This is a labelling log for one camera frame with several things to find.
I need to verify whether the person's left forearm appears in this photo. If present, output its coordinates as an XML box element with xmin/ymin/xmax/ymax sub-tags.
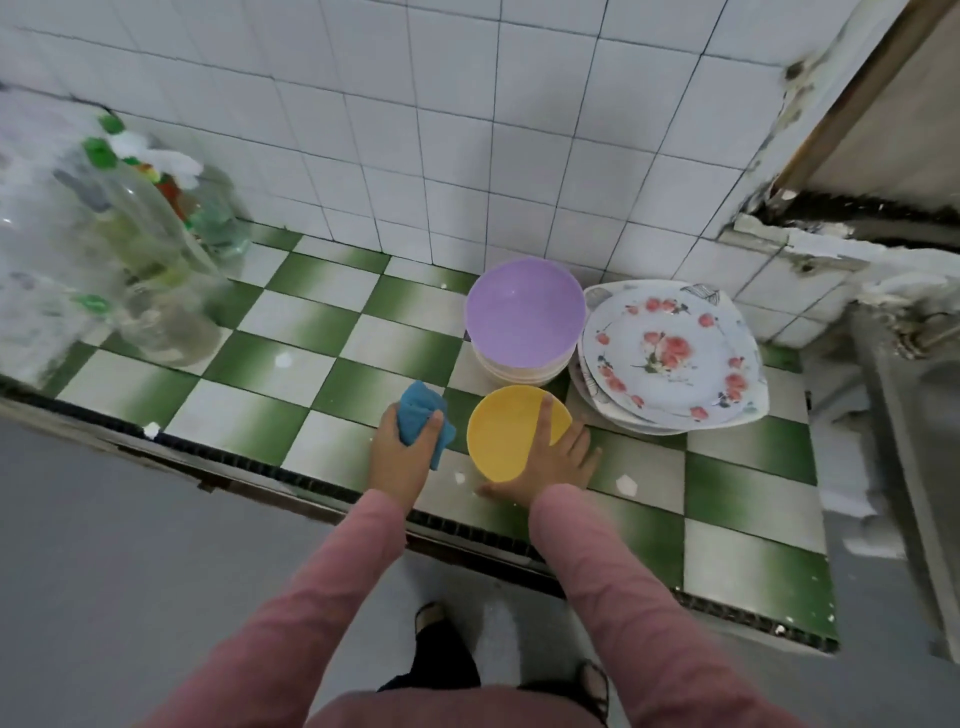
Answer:
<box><xmin>142</xmin><ymin>487</ymin><xmax>413</xmax><ymax>728</ymax></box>

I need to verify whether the person's leg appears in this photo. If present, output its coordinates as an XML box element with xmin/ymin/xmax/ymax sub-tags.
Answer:
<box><xmin>517</xmin><ymin>657</ymin><xmax>614</xmax><ymax>728</ymax></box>
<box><xmin>378</xmin><ymin>600</ymin><xmax>485</xmax><ymax>695</ymax></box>

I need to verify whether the stainless steel sink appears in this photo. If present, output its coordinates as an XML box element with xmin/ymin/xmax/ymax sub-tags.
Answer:
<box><xmin>847</xmin><ymin>297</ymin><xmax>960</xmax><ymax>665</ymax></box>

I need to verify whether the person's right hand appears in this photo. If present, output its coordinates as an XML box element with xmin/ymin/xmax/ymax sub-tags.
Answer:
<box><xmin>480</xmin><ymin>420</ymin><xmax>605</xmax><ymax>512</ymax></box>

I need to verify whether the person's left leg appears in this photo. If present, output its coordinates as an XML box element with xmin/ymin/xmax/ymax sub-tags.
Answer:
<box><xmin>378</xmin><ymin>600</ymin><xmax>485</xmax><ymax>695</ymax></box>

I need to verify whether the green checkered tile countertop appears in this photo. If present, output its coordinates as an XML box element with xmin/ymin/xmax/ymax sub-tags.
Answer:
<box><xmin>37</xmin><ymin>217</ymin><xmax>842</xmax><ymax>656</ymax></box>

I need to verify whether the person's right forearm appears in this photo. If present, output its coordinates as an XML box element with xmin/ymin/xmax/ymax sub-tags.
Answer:
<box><xmin>528</xmin><ymin>483</ymin><xmax>812</xmax><ymax>728</ymax></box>

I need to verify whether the floral plate stack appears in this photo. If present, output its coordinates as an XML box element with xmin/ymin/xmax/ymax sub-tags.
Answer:
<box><xmin>567</xmin><ymin>282</ymin><xmax>773</xmax><ymax>440</ymax></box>

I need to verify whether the blue cleaning cloth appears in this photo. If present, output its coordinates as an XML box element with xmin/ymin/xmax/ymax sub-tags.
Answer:
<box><xmin>396</xmin><ymin>381</ymin><xmax>458</xmax><ymax>471</ymax></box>

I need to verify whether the person's left hand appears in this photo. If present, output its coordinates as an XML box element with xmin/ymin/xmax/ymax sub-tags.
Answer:
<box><xmin>367</xmin><ymin>405</ymin><xmax>449</xmax><ymax>513</ymax></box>

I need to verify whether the weathered wooden board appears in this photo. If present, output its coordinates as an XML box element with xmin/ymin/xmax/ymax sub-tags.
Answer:
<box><xmin>768</xmin><ymin>0</ymin><xmax>960</xmax><ymax>254</ymax></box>

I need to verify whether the yellow plastic bowl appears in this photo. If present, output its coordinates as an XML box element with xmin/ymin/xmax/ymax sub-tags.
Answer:
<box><xmin>466</xmin><ymin>385</ymin><xmax>575</xmax><ymax>485</ymax></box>

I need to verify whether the purple plastic bowl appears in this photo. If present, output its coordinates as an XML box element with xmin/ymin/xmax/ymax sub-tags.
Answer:
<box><xmin>463</xmin><ymin>256</ymin><xmax>590</xmax><ymax>389</ymax></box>

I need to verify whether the person's right leg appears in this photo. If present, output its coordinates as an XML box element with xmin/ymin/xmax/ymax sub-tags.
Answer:
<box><xmin>517</xmin><ymin>657</ymin><xmax>614</xmax><ymax>728</ymax></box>

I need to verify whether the clear bottle with green liquid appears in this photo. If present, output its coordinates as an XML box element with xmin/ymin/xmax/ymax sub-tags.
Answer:
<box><xmin>180</xmin><ymin>168</ymin><xmax>254</xmax><ymax>275</ymax></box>

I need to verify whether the large clear plastic bottle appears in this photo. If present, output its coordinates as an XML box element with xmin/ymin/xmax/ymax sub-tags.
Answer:
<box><xmin>67</xmin><ymin>138</ymin><xmax>227</xmax><ymax>371</ymax></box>

